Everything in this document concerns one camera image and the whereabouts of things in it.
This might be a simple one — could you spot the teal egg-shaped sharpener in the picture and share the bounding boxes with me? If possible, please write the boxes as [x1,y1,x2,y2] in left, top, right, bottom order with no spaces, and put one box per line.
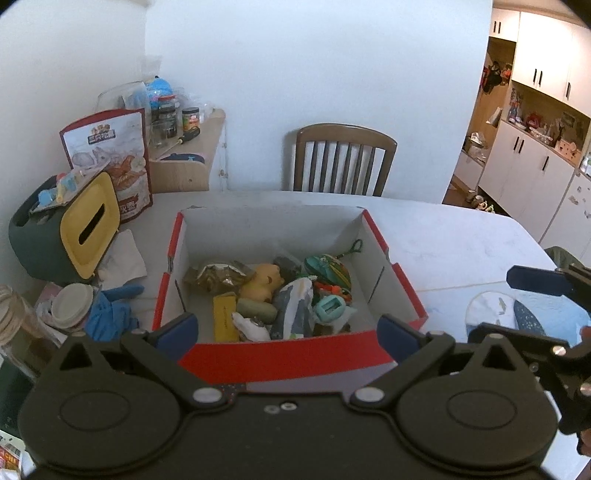
[314,295,356,325]

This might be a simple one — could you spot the white sock toy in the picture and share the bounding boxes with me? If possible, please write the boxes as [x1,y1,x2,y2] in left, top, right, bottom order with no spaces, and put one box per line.
[231,312,270,342]

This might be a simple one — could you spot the grey green kiwi toy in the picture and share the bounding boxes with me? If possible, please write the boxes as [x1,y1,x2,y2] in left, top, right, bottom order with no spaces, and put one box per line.
[236,298,277,324]

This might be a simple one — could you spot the dark bead plastic bag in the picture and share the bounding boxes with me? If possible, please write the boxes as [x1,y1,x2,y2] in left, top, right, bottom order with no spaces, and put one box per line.
[273,252,308,284]

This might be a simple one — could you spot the yellow small box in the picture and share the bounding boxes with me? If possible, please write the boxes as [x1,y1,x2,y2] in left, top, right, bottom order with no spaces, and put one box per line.
[212,293,239,343]

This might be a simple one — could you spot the silver foil snack bag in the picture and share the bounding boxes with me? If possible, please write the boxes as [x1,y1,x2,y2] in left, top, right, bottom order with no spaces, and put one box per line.
[183,261,254,295]

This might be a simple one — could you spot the blue rubber glove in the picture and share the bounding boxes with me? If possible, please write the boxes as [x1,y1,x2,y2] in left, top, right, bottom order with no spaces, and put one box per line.
[84,284,144,342]

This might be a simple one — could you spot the red orange plush toy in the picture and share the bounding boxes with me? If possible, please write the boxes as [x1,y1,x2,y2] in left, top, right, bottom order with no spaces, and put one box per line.
[314,281,353,304]

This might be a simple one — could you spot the green embroidered pouch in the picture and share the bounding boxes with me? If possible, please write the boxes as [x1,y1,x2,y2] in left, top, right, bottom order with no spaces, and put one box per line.
[304,238,363,291]

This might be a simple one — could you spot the blue white printed packet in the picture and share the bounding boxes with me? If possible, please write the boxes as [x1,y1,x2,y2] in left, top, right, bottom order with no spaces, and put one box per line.
[270,277,315,340]

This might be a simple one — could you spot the yellow spotted plush toy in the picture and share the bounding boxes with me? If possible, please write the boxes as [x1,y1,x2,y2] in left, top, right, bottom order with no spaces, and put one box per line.
[239,264,284,303]

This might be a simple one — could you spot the white round lid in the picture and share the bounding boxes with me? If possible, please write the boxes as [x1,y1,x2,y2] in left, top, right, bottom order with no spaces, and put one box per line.
[50,283,94,330]

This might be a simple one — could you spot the red cardboard box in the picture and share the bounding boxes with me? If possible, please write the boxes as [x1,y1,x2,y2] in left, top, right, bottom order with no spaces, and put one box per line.
[153,205,427,393]

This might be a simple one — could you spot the white kitchen cabinets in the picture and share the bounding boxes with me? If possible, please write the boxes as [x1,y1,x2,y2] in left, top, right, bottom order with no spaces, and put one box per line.
[450,1,590,263]

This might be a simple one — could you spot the yellow green tissue box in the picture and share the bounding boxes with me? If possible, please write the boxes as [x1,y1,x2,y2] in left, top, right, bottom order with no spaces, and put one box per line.
[8,171,120,286]

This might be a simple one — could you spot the white wooden sideboard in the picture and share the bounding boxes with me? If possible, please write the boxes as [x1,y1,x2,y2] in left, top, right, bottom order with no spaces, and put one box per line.
[149,109,228,193]

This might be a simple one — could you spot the black yellow screwdriver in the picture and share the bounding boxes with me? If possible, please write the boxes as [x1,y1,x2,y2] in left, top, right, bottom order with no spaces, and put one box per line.
[165,128,200,152]

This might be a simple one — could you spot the red white snack bag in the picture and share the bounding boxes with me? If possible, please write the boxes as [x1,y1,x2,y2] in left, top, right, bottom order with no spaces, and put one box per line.
[59,108,152,223]

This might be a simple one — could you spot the brown wooden chair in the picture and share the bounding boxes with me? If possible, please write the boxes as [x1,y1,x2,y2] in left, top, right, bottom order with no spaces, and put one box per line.
[291,123,398,197]

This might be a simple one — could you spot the blue globe toy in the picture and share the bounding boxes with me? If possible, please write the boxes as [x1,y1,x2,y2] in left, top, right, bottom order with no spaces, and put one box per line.
[145,77,173,110]

